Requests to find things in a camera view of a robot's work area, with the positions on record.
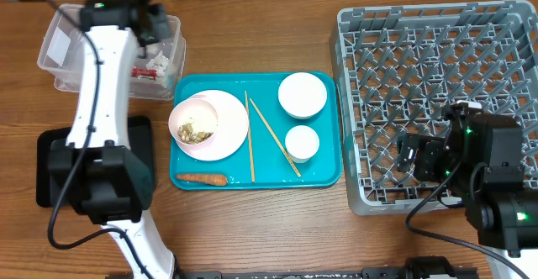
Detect orange carrot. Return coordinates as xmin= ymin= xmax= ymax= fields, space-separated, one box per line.
xmin=175 ymin=174 xmax=228 ymax=187

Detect crumpled foil ball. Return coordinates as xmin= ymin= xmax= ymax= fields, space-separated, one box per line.
xmin=147 ymin=67 xmax=167 ymax=87

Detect small white upturned cup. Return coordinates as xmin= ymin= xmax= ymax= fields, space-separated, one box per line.
xmin=285 ymin=125 xmax=319 ymax=163

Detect black rectangular tray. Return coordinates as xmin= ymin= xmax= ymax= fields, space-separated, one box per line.
xmin=35 ymin=115 xmax=157 ymax=208

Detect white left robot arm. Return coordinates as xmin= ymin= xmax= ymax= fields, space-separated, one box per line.
xmin=47 ymin=0 xmax=183 ymax=278

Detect white tissue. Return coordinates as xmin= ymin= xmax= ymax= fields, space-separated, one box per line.
xmin=146 ymin=51 xmax=169 ymax=71

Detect right wooden chopstick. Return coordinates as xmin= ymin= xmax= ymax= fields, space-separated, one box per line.
xmin=249 ymin=98 xmax=302 ymax=178

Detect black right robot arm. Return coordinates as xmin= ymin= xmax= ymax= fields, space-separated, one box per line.
xmin=396 ymin=101 xmax=537 ymax=278

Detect teal plastic tray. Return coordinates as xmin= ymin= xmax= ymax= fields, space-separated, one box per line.
xmin=169 ymin=71 xmax=343 ymax=191

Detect rice and food scraps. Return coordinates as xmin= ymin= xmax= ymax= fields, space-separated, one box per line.
xmin=177 ymin=118 xmax=216 ymax=145

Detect large white upturned bowl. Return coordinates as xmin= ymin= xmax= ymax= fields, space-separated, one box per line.
xmin=277 ymin=72 xmax=328 ymax=119

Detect clear plastic waste bin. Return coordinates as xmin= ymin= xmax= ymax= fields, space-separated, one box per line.
xmin=37 ymin=13 xmax=186 ymax=101

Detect grey dishwasher rack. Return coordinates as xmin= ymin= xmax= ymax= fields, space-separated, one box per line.
xmin=330 ymin=0 xmax=537 ymax=216

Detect red snack wrapper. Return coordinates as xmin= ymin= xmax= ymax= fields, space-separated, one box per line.
xmin=131 ymin=66 xmax=157 ymax=81

